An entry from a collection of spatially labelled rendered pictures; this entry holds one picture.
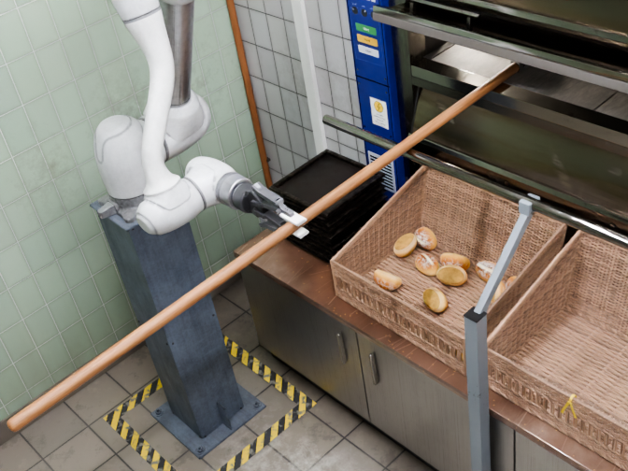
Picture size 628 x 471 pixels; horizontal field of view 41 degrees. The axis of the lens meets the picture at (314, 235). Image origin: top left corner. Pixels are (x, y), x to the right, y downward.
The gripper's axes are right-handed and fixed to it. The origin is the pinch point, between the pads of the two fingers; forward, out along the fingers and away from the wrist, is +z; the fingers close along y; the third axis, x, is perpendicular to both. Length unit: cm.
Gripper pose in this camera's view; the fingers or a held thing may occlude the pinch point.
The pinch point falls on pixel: (294, 223)
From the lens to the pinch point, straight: 209.0
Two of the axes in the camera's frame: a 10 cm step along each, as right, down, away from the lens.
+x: -7.2, 5.1, -4.8
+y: 1.4, 7.8, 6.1
